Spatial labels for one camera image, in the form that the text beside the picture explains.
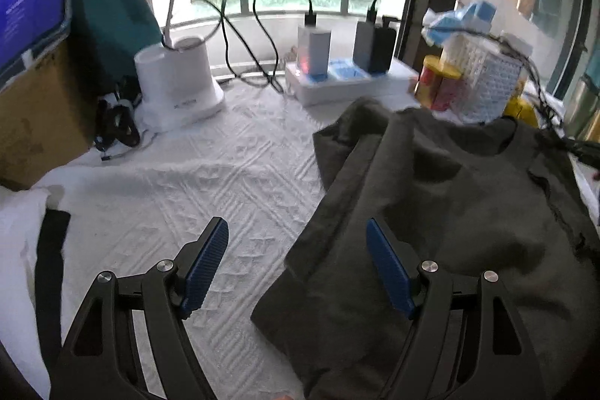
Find teal curtain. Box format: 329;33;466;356
70;0;165;101

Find blue face mask packet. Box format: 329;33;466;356
422;0;498;47

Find steel tumbler with dark lid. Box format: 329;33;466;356
562;72;600;143

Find white charger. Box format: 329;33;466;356
297;25;331;77

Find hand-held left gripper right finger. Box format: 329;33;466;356
366;218;547;400

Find tablet with blue screen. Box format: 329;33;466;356
0;0;76;75

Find black strap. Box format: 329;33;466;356
35;209;71;363

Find dark olive t-shirt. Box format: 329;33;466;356
250;97;600;400

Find white round appliance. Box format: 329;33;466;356
133;35;226;131

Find black charger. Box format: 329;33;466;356
370;16;398;75

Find white perforated basket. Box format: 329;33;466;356
438;35;535;124

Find yellow duck print bag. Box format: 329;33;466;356
504;95;540;129

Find grey charger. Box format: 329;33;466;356
354;21;376;73

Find white power strip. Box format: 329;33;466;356
285;57;420;106

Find brown cardboard box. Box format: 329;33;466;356
0;39;99;192

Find black cable bundle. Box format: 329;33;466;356
192;0;287;94

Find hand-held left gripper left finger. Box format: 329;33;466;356
49;216;230;400

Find red can with yellow lid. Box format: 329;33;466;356
415;55;462;110

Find white folded cloth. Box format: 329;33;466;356
0;187;64;400

